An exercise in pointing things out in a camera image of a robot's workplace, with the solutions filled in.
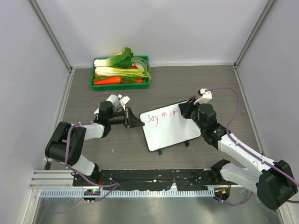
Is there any large orange carrot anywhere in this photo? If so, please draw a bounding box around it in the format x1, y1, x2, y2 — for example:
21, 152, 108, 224
93, 77, 121, 85

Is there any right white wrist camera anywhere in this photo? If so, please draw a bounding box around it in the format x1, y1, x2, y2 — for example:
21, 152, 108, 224
193, 88, 212, 105

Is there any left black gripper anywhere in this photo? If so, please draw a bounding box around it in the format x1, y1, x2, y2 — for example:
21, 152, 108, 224
108, 107, 144, 128

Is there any white slotted cable duct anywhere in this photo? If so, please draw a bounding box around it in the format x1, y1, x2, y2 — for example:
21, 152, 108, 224
40, 188, 215, 198

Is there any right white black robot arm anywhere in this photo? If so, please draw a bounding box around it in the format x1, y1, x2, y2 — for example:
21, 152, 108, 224
178, 100, 299, 210

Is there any small whiteboard with black frame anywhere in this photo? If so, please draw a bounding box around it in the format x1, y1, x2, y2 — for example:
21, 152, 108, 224
139, 103, 201, 152

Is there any bok choy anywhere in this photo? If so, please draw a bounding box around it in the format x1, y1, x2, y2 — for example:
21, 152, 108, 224
94, 66, 152, 80
93, 47, 133, 68

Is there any green plastic tray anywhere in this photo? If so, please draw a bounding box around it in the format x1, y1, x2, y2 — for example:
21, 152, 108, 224
90, 66, 151, 91

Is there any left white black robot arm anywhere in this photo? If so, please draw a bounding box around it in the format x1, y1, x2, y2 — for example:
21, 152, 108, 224
45, 94, 145, 186

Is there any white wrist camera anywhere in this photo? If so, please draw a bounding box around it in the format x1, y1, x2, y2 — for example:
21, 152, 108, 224
193, 88, 212, 105
118, 94, 130, 110

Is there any lower bok choy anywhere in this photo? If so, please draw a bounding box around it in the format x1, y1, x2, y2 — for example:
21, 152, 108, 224
94, 66, 152, 80

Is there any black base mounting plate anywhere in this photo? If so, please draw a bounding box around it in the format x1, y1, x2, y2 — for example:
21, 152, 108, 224
72, 168, 240, 191

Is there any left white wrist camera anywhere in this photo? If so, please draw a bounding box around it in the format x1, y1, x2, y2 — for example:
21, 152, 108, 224
118, 94, 130, 110

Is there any upper bok choy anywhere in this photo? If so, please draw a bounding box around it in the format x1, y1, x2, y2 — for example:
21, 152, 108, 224
93, 47, 133, 68

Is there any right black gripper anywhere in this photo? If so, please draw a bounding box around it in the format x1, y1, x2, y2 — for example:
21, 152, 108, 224
179, 98, 206, 132

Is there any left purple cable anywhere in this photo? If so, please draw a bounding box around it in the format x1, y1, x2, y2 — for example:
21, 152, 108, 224
64, 92, 120, 202

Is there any green long beans bundle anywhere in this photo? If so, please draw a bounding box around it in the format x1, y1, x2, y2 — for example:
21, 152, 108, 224
131, 57, 150, 72

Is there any purple cable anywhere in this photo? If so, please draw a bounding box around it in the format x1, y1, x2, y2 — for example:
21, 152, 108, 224
64, 92, 120, 202
206, 87, 299, 206

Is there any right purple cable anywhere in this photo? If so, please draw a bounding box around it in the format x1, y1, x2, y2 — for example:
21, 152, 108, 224
206, 87, 299, 206

